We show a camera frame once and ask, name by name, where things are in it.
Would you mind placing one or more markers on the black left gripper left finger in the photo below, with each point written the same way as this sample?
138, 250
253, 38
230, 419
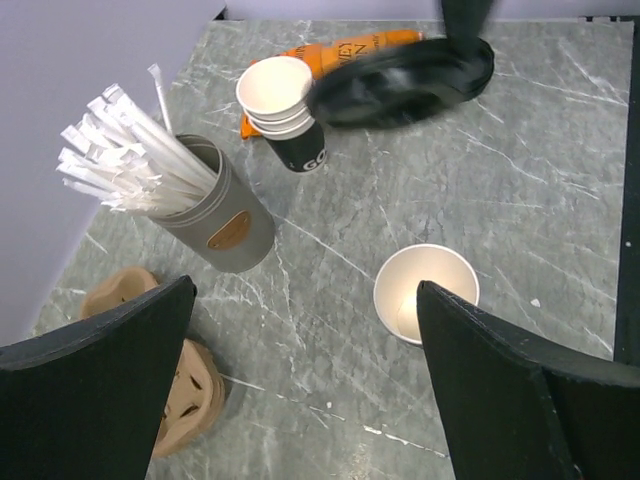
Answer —
85, 401

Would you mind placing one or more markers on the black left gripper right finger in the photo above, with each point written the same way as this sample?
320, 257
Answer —
515, 405

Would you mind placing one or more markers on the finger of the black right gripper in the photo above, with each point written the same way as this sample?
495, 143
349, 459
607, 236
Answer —
464, 21

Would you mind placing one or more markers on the black plastic cup lid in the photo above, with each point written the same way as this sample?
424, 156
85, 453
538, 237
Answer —
400, 86

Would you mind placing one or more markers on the black paper coffee cup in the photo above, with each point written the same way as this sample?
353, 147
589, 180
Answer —
401, 285

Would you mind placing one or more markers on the brown cardboard cup carrier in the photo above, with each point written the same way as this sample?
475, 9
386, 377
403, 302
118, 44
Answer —
197, 394

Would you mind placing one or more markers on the stack of paper cups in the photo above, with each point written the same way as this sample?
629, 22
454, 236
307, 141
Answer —
272, 93

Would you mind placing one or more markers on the grey straw holder cup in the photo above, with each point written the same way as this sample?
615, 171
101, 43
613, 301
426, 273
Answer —
230, 228

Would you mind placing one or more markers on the white wrapped straws bundle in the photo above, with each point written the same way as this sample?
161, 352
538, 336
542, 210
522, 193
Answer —
130, 162

